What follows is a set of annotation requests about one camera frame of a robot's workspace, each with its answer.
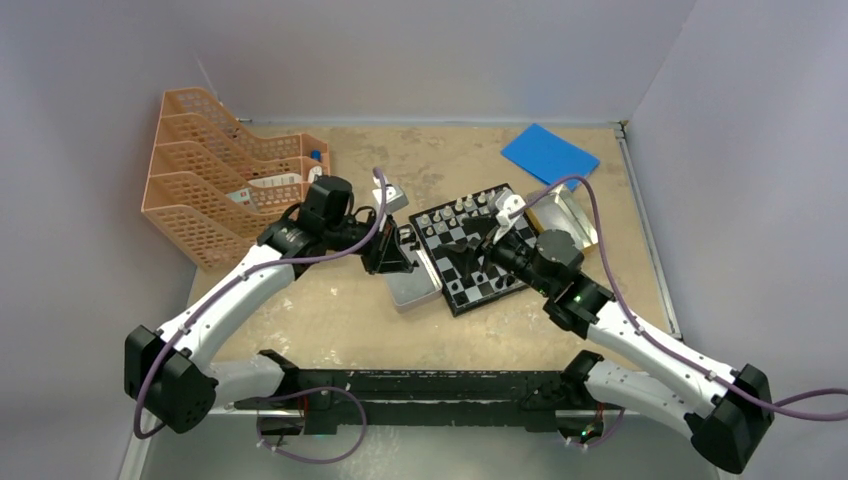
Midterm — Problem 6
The silver metal tin tray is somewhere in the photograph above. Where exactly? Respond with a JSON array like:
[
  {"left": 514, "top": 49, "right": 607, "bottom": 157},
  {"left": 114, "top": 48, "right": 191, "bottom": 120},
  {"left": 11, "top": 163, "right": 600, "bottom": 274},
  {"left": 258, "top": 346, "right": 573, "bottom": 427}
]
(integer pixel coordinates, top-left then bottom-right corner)
[{"left": 385, "top": 225, "right": 443, "bottom": 313}]

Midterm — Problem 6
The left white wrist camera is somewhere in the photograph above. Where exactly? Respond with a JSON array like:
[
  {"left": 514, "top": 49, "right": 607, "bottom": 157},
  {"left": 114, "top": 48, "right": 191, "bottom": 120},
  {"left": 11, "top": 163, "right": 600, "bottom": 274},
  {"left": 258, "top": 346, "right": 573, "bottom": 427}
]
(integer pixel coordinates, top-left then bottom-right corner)
[{"left": 372, "top": 177, "right": 409, "bottom": 215}]

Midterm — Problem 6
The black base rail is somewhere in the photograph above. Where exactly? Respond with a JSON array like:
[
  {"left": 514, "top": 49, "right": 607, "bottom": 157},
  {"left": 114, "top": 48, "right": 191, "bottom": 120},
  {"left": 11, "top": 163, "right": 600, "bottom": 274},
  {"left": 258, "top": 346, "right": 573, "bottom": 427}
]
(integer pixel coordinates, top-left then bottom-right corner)
[{"left": 235, "top": 368, "right": 627, "bottom": 437}]

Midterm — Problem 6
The orange plastic file rack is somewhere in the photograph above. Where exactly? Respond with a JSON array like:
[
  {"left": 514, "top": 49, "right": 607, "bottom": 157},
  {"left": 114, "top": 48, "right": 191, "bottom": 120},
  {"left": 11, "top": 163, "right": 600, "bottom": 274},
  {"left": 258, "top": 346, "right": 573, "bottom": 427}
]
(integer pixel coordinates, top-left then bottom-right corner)
[{"left": 141, "top": 87, "right": 331, "bottom": 270}]

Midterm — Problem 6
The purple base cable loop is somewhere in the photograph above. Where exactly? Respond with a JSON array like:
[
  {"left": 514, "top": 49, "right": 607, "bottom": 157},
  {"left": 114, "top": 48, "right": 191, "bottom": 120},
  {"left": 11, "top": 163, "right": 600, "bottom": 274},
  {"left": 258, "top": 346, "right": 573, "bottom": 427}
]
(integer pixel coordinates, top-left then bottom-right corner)
[{"left": 256, "top": 387, "right": 368, "bottom": 466}]

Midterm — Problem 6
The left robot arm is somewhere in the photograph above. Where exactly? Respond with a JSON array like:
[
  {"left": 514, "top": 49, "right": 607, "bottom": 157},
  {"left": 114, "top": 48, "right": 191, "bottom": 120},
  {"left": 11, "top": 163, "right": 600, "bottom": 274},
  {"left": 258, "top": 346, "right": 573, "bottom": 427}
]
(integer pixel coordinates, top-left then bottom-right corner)
[{"left": 123, "top": 169, "right": 416, "bottom": 439}]

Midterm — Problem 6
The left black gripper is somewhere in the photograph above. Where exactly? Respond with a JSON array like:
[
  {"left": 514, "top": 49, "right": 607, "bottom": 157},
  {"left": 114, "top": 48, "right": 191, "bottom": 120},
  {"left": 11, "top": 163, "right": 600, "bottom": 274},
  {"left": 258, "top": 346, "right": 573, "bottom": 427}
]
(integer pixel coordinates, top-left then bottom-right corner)
[{"left": 324, "top": 208, "right": 413, "bottom": 274}]

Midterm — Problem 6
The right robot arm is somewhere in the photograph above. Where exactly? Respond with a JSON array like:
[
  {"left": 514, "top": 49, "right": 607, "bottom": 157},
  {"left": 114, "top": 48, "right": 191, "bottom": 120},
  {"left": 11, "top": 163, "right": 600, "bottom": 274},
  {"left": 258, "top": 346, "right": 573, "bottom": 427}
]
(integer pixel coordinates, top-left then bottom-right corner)
[{"left": 436, "top": 216, "right": 774, "bottom": 474}]

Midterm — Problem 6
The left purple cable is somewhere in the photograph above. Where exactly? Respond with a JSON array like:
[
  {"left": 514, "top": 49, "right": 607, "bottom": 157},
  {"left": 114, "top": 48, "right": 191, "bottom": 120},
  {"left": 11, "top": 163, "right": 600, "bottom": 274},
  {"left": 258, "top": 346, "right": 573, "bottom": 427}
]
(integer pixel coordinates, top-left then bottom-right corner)
[{"left": 132, "top": 166, "right": 391, "bottom": 441}]

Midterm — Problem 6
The black white chess board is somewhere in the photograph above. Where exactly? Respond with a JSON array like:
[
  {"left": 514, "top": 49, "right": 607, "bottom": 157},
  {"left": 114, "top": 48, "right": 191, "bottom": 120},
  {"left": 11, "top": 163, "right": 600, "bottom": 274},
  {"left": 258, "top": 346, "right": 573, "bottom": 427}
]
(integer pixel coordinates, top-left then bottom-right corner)
[{"left": 409, "top": 183, "right": 527, "bottom": 317}]

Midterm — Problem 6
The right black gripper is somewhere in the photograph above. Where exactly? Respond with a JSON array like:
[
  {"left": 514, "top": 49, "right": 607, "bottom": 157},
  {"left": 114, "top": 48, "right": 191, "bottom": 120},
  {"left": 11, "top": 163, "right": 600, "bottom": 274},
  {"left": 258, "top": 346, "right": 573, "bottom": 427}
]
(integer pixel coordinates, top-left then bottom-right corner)
[{"left": 438, "top": 213, "right": 554, "bottom": 296}]

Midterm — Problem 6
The white label box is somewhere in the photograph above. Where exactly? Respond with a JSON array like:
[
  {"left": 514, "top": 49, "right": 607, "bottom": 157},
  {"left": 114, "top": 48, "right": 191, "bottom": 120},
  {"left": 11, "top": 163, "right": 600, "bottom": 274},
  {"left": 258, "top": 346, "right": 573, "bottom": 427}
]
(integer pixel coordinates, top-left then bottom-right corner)
[{"left": 248, "top": 173, "right": 303, "bottom": 188}]

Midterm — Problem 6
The blue notebook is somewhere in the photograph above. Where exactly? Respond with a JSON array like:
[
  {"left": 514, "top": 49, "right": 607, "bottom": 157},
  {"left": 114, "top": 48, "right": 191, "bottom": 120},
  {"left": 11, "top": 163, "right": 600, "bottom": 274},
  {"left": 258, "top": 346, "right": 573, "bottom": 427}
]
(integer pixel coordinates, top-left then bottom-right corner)
[{"left": 501, "top": 124, "right": 600, "bottom": 185}]

